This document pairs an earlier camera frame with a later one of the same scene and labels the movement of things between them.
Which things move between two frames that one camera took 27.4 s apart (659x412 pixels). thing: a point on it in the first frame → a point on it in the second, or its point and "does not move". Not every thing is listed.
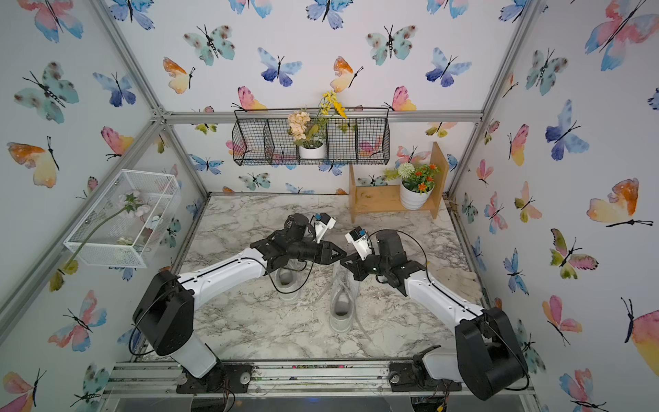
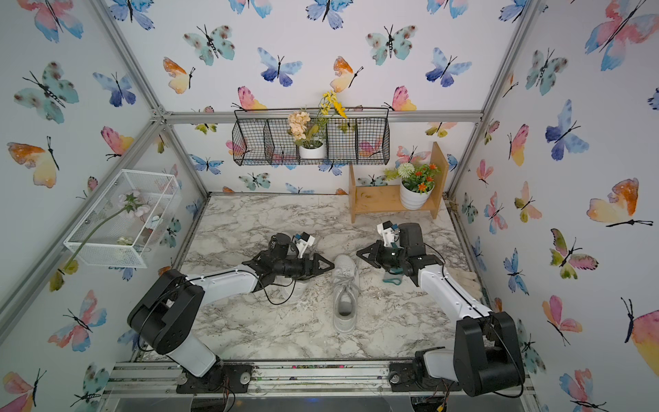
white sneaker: [342, 299] does not move
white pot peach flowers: [309, 133] does not move
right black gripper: [352, 266] → [376, 257]
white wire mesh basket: [123, 227] does not move
